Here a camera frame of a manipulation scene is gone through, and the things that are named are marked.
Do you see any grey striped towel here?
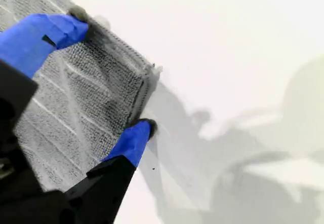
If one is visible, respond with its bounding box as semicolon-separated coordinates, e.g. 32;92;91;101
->
0;0;163;192

